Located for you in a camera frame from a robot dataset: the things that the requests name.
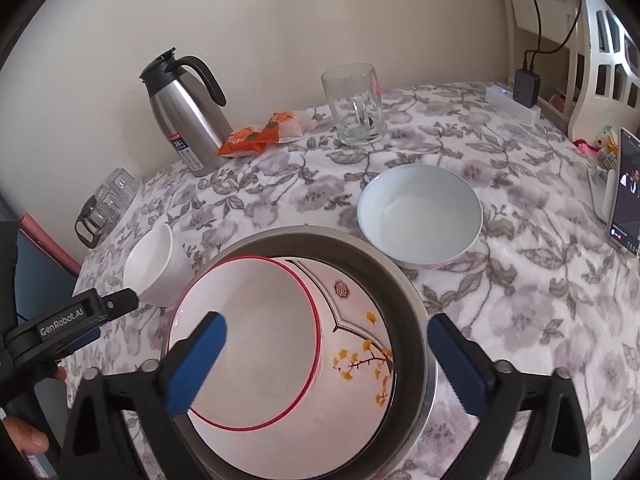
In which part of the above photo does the dark grey charger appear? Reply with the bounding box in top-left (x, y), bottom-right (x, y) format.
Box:
top-left (514, 70), bottom-right (541, 108)

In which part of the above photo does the white square bowl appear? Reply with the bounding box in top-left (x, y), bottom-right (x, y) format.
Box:
top-left (123, 223), bottom-right (190, 308)

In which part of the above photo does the blue cabinet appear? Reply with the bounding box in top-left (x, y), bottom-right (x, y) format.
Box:
top-left (15, 230), bottom-right (78, 323)

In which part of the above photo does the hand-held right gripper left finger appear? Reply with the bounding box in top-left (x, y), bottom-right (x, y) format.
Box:
top-left (60, 311), bottom-right (228, 480)

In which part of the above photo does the person's left hand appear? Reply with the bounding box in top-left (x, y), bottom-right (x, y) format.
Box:
top-left (0, 412), bottom-right (51, 461)

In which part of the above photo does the yellow flower patterned plate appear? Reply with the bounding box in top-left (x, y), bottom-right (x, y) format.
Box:
top-left (190, 257), bottom-right (396, 480)

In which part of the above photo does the red rim strawberry bowl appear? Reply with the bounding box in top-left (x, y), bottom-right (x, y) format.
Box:
top-left (170, 256), bottom-right (326, 431)

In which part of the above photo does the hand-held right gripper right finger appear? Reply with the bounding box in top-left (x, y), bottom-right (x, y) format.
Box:
top-left (427, 313), bottom-right (593, 480)

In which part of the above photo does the clear glass mug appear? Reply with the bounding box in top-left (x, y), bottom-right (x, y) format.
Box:
top-left (321, 63), bottom-right (386, 147)

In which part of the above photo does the clear drinking glass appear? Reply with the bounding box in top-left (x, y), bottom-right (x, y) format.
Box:
top-left (92, 184), bottom-right (123, 226)
top-left (103, 168), bottom-right (139, 211)

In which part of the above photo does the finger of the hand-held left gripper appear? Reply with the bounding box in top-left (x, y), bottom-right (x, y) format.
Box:
top-left (97, 287), bottom-right (140, 319)
top-left (55, 327), bottom-right (102, 362)

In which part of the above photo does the orange snack packet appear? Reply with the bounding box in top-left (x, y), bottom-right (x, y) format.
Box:
top-left (217, 127), bottom-right (267, 158)
top-left (257, 110), bottom-right (313, 145)

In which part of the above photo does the white phone stand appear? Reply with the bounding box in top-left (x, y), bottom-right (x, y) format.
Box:
top-left (587, 162), bottom-right (619, 223)

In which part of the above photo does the small plush toy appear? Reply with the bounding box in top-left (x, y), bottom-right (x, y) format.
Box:
top-left (597, 125), bottom-right (622, 166)

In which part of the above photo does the black charger cable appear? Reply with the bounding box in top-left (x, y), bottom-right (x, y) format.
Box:
top-left (522, 0), bottom-right (584, 73)

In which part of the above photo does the stainless steel thermos jug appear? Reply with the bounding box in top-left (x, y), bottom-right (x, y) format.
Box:
top-left (139, 47), bottom-right (233, 178)

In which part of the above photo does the smartphone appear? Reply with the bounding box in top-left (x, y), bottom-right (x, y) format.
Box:
top-left (606, 127), bottom-right (640, 258)

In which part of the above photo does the light blue bowl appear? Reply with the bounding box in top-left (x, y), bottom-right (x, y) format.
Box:
top-left (357, 163), bottom-right (483, 268)

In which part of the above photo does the white power strip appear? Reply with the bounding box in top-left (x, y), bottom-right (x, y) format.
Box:
top-left (485, 84), bottom-right (542, 123)

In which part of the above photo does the grey floral tablecloth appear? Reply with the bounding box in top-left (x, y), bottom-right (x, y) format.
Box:
top-left (72, 81), bottom-right (640, 480)

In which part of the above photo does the glass pot with brown handle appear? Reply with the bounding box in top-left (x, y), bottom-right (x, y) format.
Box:
top-left (75, 195), bottom-right (117, 249)

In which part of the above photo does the large stainless steel basin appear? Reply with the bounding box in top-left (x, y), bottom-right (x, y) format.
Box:
top-left (159, 226), bottom-right (440, 480)

